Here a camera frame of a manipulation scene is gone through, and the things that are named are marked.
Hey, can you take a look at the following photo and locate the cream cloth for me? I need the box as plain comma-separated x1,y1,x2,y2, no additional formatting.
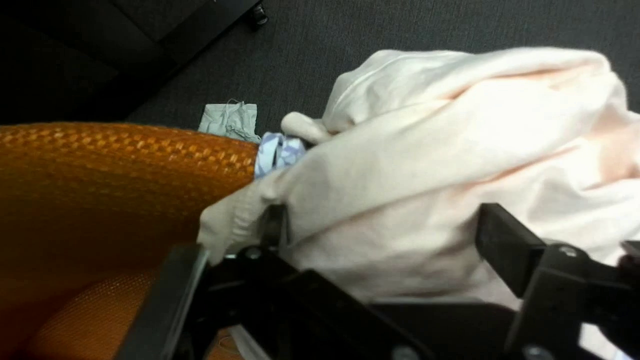
197,46,640,360

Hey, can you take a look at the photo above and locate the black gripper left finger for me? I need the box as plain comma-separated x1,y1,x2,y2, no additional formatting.
199,202,428,360

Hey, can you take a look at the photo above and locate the pale blue patterned cloth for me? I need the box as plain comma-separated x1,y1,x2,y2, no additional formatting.
253,129,310,180

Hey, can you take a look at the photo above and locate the small pale paper piece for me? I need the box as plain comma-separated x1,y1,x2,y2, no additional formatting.
199,101,262,145

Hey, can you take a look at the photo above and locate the orange shell chair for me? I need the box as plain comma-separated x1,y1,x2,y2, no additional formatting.
0,121,262,360

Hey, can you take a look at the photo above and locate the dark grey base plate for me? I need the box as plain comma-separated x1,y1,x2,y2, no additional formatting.
0,0,271,127

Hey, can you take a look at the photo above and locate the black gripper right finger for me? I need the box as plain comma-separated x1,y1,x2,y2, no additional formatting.
477,202,640,360

